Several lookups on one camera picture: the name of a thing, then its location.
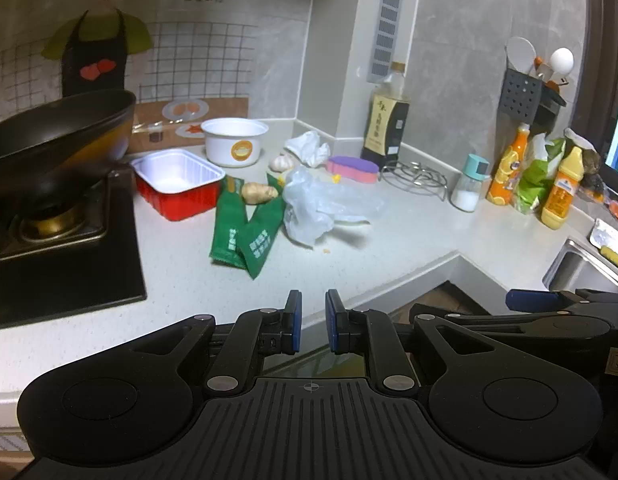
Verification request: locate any orange juice bottle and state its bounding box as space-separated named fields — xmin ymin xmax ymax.
xmin=487 ymin=124 xmax=530 ymax=206

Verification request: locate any red foil food tray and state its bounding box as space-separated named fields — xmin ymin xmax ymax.
xmin=130 ymin=148 xmax=225 ymax=221

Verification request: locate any steel sink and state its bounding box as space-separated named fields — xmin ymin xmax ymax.
xmin=542 ymin=238 xmax=618 ymax=294

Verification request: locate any ginger root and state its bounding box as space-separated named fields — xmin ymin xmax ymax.
xmin=241 ymin=182 xmax=279 ymax=205

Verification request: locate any white ladle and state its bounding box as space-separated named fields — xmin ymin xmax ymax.
xmin=505 ymin=36 xmax=537 ymax=75

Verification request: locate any green snack packet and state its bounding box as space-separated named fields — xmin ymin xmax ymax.
xmin=236 ymin=174 xmax=285 ymax=278
xmin=209 ymin=176 xmax=247 ymax=269

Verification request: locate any salt shaker teal lid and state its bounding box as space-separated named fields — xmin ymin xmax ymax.
xmin=450 ymin=154 xmax=489 ymax=212

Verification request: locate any cartoon chef wall sticker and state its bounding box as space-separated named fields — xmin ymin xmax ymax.
xmin=0 ymin=0 xmax=253 ymax=152

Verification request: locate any black wok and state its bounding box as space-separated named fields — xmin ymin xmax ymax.
xmin=0 ymin=89 xmax=136 ymax=214

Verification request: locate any grey utensil holder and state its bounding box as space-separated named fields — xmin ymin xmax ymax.
xmin=498 ymin=68 xmax=567 ymax=133

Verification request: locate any clear plastic bag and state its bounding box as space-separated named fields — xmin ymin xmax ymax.
xmin=282 ymin=167 xmax=387 ymax=247

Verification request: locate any white tissue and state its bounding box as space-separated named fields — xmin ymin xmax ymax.
xmin=284 ymin=130 xmax=331 ymax=168

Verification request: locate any garlic bulb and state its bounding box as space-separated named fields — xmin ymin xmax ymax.
xmin=268 ymin=153 xmax=295 ymax=174

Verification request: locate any black gas stove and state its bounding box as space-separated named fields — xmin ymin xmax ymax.
xmin=0 ymin=169 xmax=148 ymax=330

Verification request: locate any pink purple sponge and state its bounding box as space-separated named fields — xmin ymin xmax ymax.
xmin=326 ymin=155 xmax=379 ymax=183

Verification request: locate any soy sauce bottle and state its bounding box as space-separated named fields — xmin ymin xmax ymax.
xmin=361 ymin=62 xmax=410 ymax=168

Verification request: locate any grey wall outlet strip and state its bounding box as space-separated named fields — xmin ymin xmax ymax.
xmin=367 ymin=0 xmax=402 ymax=84

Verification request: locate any yellow sauce bottle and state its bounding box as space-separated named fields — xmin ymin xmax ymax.
xmin=541 ymin=145 xmax=584 ymax=230

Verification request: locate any metal wire trivet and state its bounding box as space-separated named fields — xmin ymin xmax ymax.
xmin=379 ymin=160 xmax=448 ymax=202

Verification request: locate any green vegetable bag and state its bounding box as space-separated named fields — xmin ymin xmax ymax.
xmin=513 ymin=133 xmax=566 ymax=214

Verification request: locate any white round spoon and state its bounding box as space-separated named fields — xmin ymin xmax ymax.
xmin=544 ymin=47 xmax=574 ymax=81

